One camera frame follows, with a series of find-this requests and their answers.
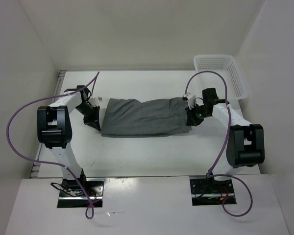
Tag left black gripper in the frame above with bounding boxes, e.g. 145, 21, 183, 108
74, 103, 100, 131

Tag grey shorts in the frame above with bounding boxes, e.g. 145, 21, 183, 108
101, 97, 191, 138

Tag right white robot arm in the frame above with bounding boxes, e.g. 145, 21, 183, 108
183, 88, 265, 192

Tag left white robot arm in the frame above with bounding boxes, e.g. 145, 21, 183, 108
37, 85, 100, 196

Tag white plastic basket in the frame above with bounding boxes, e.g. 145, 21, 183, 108
194, 55, 248, 100

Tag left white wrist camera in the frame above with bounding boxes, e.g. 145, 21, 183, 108
88, 96, 103, 107

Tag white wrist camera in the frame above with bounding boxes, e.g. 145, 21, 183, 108
88, 96, 103, 107
182, 93, 196, 110

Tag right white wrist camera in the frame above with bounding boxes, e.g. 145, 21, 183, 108
182, 93, 196, 110

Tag aluminium table edge rail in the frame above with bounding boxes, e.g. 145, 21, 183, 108
29, 70, 66, 178

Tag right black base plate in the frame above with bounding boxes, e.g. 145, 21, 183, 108
190, 176, 237, 206

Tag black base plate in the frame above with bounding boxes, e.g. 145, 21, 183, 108
51, 179, 104, 209
190, 176, 237, 206

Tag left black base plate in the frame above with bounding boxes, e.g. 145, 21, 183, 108
51, 179, 104, 209

